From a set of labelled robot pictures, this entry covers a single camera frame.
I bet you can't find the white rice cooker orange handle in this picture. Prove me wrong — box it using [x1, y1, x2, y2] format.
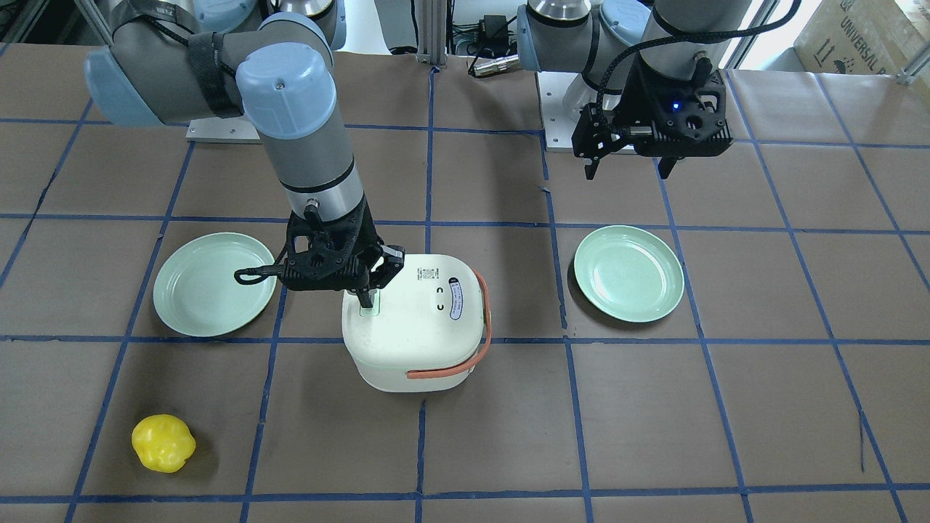
[341, 253, 493, 394]

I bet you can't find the green plate near left arm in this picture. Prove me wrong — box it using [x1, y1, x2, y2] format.
[573, 225, 684, 323]

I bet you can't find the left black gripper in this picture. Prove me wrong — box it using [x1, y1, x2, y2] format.
[573, 55, 734, 181]

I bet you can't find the black power adapter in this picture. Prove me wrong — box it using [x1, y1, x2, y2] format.
[478, 15, 509, 46]

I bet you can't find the green plate near right arm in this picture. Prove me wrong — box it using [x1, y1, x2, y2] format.
[153, 232, 275, 337]

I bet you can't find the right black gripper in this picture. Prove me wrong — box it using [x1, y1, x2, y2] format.
[276, 198, 405, 312]

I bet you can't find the aluminium frame post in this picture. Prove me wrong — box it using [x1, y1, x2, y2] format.
[413, 1, 452, 69]

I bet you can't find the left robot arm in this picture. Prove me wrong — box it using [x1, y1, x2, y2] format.
[514, 1, 750, 179]

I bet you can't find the cardboard box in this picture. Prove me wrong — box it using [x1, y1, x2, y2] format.
[793, 1, 929, 74]

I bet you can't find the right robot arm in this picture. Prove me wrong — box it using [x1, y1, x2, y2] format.
[84, 1, 405, 309]

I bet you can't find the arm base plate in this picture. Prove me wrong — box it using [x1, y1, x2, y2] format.
[537, 72, 596, 153]
[186, 115, 260, 145]

